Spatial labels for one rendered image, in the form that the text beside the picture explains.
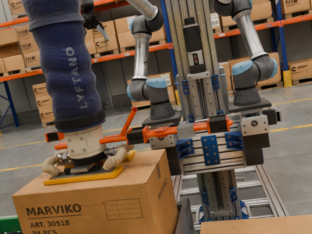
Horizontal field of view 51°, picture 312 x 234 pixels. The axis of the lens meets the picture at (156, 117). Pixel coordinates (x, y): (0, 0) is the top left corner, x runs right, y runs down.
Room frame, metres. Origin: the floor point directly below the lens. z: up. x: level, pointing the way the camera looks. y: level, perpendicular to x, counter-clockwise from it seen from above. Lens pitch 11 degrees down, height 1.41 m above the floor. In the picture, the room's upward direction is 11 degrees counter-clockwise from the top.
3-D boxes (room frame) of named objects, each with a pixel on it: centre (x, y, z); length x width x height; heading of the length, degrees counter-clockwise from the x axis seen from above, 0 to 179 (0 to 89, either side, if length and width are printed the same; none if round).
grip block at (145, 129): (1.38, 0.09, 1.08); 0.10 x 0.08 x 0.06; 166
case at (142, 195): (1.43, 0.32, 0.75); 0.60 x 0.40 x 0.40; 76
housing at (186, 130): (1.33, -0.12, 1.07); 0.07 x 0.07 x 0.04; 76
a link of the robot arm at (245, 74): (1.82, -0.53, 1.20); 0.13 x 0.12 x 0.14; 110
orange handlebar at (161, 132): (1.51, 0.12, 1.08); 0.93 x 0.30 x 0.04; 76
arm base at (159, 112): (1.91, -0.04, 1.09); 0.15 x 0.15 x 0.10
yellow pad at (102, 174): (1.35, 0.36, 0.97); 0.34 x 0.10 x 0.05; 76
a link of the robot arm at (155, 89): (1.91, -0.03, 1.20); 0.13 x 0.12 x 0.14; 50
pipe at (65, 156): (1.45, 0.34, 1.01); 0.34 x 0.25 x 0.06; 76
